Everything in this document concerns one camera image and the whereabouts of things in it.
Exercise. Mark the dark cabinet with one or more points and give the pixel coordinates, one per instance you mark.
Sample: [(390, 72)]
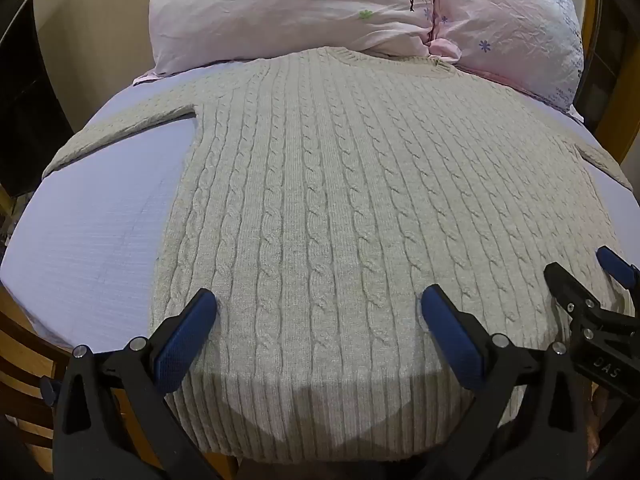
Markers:
[(30, 110)]

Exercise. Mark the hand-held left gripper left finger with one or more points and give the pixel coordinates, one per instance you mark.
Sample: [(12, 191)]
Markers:
[(186, 332)]

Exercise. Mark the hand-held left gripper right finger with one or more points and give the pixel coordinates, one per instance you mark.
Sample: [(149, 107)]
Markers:
[(452, 332)]

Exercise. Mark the pink floral pillow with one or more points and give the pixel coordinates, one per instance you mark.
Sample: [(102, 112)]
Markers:
[(280, 10), (505, 25)]

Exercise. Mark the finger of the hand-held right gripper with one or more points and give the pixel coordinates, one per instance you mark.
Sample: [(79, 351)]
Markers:
[(567, 285), (617, 265)]

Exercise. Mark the lavender bed sheet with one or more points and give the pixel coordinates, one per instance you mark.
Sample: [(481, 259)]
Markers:
[(95, 240)]

